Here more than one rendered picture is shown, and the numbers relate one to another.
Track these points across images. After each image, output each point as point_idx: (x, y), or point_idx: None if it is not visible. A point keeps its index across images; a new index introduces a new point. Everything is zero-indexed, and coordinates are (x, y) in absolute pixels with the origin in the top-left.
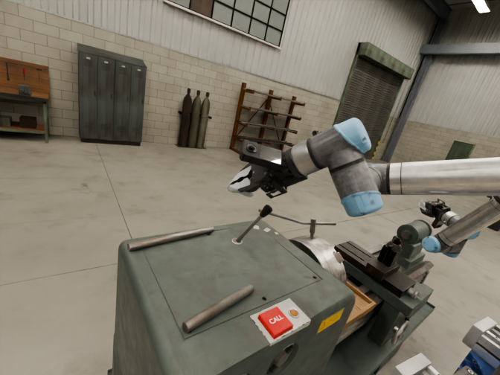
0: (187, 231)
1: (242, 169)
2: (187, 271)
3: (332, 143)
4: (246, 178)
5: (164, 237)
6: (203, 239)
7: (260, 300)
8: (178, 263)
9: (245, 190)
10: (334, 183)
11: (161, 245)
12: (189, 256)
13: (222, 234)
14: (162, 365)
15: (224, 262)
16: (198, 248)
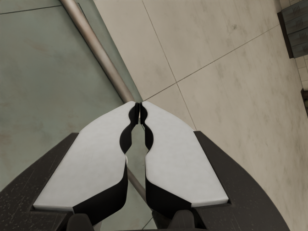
0: (115, 74)
1: (207, 145)
2: (5, 75)
3: None
4: (112, 176)
5: (89, 34)
6: (112, 103)
7: None
8: (29, 59)
9: (13, 180)
10: None
11: (78, 35)
12: (56, 79)
13: (134, 135)
14: None
15: (49, 141)
16: (84, 94)
